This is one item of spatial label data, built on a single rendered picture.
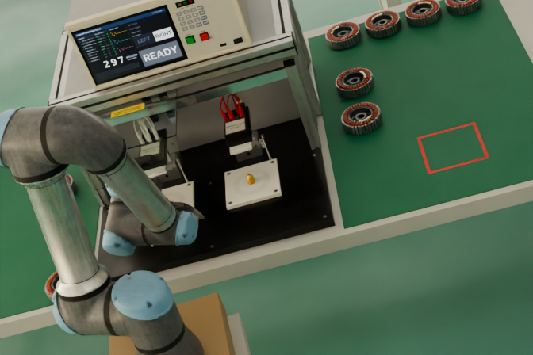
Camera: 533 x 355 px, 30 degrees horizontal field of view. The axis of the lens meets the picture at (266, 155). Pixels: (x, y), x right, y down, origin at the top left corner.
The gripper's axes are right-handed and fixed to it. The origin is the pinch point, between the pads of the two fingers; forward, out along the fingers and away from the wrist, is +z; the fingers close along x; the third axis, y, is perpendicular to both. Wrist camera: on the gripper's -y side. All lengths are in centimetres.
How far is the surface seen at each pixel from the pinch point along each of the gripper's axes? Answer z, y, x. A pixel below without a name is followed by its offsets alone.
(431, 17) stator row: 40, -57, 83
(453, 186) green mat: 10, 13, 69
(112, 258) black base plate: 1.7, 0.7, -20.1
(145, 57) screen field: -21.3, -38.3, 9.0
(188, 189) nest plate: 10.2, -15.0, 2.3
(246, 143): 3.1, -17.2, 23.1
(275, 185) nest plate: 9.2, -5.6, 26.3
